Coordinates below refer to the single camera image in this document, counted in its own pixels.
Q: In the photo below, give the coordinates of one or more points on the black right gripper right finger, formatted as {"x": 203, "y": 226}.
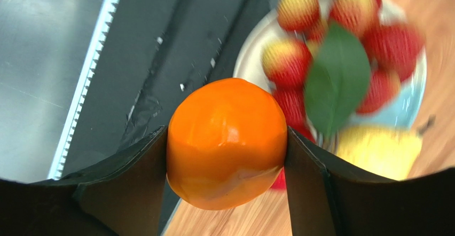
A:
{"x": 330, "y": 196}

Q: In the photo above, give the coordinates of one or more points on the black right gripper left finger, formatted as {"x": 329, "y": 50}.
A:
{"x": 120, "y": 195}

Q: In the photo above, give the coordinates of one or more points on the red fake apple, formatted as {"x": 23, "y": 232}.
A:
{"x": 280, "y": 182}

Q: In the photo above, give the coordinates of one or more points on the yellow fake pear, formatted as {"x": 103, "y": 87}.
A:
{"x": 385, "y": 151}

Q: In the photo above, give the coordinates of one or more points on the orange fake persimmon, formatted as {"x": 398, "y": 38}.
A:
{"x": 226, "y": 144}

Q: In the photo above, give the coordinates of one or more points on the red yellow lychee bunch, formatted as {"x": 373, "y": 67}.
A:
{"x": 327, "y": 87}

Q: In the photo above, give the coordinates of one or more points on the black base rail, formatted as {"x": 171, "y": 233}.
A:
{"x": 144, "y": 58}

